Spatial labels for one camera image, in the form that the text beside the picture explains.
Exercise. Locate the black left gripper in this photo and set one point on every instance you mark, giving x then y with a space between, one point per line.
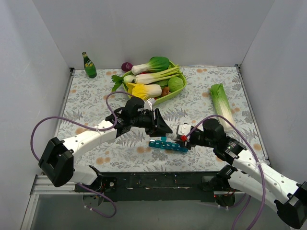
155 122

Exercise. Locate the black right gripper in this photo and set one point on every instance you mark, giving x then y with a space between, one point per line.
188 143

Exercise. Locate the teal weekly pill organizer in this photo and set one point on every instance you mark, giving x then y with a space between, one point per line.
166 145

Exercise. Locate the white pill bottle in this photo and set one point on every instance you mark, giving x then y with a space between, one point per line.
172 136

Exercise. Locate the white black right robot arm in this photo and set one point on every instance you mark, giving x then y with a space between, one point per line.
245 173

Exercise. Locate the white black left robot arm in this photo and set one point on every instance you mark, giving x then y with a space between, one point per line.
59 157

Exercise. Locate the lime green plastic basket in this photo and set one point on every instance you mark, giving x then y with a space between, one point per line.
162 84

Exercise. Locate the brown mushroom toy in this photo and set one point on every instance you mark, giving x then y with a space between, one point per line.
165 91

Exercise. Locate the yellow bok choy toy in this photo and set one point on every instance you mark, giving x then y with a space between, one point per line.
144 92

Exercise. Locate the round green cabbage toy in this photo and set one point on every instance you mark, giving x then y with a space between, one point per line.
175 83

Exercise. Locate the celery stalk toy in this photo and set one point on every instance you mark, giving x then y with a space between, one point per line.
145 78

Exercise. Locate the napa cabbage toy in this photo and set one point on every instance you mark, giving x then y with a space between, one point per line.
221 103

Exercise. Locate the green bok choy toy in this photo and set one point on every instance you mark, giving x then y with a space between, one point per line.
155 64

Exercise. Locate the purple onion toy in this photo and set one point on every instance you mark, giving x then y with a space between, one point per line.
126 66

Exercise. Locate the floral table mat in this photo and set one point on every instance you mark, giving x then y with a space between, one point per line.
89 101

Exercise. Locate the green glass bottle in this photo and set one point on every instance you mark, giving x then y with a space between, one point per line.
89 66

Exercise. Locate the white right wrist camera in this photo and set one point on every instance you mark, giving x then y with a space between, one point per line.
182 132

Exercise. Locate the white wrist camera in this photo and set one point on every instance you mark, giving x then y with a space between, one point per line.
150 103
182 132

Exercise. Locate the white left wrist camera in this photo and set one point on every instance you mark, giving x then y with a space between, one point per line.
150 103

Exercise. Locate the black front mounting rail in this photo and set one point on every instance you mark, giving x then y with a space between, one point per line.
166 186

